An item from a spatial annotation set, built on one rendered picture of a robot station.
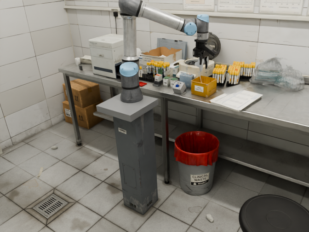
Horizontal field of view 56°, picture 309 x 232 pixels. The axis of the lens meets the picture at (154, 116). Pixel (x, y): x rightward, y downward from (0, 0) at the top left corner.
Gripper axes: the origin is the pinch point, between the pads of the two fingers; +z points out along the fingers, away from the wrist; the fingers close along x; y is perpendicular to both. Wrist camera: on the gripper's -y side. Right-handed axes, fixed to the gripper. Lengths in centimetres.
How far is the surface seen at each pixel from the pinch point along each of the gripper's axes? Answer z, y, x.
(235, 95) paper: 16.2, -21.7, -4.7
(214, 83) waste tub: 9.9, -6.5, -3.1
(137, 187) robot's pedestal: 79, 23, 52
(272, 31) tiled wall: -17, -24, -56
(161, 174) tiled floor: 105, 39, 5
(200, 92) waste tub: 14.9, -1.1, 6.5
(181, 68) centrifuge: 9.6, 31.3, -17.8
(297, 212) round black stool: 40, -81, 52
